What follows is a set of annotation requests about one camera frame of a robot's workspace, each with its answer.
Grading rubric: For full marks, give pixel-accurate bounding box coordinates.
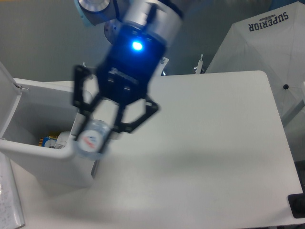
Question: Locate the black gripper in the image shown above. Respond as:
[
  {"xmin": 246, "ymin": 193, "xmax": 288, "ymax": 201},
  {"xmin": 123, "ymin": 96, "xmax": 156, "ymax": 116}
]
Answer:
[{"xmin": 71, "ymin": 23, "xmax": 171, "ymax": 155}]

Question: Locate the clear plastic water bottle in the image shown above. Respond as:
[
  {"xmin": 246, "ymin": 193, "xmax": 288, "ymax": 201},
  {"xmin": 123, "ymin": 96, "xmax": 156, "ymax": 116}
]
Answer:
[{"xmin": 72, "ymin": 119, "xmax": 110, "ymax": 161}]

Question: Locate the clear plastic bag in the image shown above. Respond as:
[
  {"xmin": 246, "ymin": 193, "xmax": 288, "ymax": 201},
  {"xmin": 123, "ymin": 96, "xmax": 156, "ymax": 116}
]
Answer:
[{"xmin": 55, "ymin": 131, "xmax": 70, "ymax": 149}]

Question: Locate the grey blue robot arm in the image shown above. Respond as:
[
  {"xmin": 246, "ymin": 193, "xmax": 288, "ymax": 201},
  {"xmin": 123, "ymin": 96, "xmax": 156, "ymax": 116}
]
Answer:
[{"xmin": 72, "ymin": 0, "xmax": 183, "ymax": 159}]

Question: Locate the white open trash can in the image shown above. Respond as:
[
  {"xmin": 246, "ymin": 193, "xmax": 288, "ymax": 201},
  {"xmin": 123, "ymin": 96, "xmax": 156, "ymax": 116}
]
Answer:
[{"xmin": 0, "ymin": 66, "xmax": 94, "ymax": 187}]

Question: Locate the blue yellow snack packet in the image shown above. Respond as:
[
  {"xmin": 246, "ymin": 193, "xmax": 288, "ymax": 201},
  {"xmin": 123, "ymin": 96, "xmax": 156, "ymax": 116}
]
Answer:
[{"xmin": 38, "ymin": 132, "xmax": 60, "ymax": 148}]

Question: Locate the white umbrella with lettering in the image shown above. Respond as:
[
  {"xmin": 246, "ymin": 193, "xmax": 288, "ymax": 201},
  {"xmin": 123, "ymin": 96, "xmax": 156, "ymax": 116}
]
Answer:
[{"xmin": 207, "ymin": 1, "xmax": 305, "ymax": 125}]

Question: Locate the black device at edge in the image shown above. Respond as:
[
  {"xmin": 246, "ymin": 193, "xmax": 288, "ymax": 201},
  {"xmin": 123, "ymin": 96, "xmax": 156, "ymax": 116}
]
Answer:
[{"xmin": 288, "ymin": 193, "xmax": 305, "ymax": 219}]

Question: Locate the white metal mounting bracket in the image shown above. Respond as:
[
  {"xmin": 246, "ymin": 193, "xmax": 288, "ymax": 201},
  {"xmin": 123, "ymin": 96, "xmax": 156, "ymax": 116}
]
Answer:
[{"xmin": 82, "ymin": 54, "xmax": 206, "ymax": 80}]

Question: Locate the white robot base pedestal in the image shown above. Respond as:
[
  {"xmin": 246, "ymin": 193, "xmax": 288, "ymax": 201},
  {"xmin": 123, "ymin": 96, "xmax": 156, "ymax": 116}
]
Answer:
[{"xmin": 104, "ymin": 19, "xmax": 122, "ymax": 44}]

